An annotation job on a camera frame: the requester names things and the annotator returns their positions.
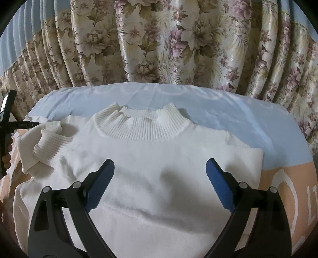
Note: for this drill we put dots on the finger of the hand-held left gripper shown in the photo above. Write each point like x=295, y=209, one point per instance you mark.
x=24, y=124

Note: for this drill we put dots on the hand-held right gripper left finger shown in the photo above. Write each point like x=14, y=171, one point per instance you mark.
x=99, y=186

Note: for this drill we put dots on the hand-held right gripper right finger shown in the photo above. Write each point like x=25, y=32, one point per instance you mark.
x=219, y=186

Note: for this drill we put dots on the white knit sweater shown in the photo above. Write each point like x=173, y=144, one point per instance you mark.
x=154, y=153

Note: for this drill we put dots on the person's left hand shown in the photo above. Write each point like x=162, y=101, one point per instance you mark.
x=6, y=160

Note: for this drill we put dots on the blue and orange printed bedsheet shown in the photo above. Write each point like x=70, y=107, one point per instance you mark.
x=223, y=119

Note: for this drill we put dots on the light blue pleated curtain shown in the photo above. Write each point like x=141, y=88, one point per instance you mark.
x=19, y=42

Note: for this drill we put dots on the floral curtain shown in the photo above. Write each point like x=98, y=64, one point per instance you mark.
x=174, y=37

